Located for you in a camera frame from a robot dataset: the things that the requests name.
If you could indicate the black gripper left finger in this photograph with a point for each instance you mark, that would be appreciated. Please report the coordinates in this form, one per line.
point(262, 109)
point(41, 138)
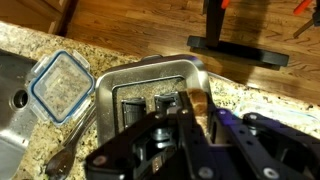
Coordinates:
point(196, 143)

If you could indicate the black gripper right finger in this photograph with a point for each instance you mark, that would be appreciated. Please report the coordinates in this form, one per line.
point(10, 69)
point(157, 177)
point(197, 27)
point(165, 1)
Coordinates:
point(266, 146)

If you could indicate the brown toasted bread slice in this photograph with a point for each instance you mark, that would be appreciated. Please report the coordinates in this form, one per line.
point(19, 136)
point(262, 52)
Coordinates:
point(198, 101)

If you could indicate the stainless steel two-slot toaster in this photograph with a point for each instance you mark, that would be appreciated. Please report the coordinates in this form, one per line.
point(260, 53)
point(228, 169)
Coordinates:
point(106, 100)

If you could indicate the black floor stand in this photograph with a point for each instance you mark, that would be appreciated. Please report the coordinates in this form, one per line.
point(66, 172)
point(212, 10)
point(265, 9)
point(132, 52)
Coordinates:
point(233, 50)

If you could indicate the dark metal spoon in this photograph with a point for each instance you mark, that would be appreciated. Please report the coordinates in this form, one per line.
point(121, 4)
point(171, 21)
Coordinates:
point(63, 160)

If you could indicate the clear lid with blue seal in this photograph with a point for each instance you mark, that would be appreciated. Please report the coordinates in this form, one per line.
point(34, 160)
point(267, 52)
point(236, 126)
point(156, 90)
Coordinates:
point(60, 86)

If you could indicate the stainless steel sink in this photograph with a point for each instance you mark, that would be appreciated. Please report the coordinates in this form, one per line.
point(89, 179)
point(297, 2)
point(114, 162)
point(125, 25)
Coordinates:
point(13, 100)

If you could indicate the wooden cabinet door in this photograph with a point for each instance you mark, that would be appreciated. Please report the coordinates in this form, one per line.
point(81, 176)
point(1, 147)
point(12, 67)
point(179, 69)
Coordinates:
point(30, 13)

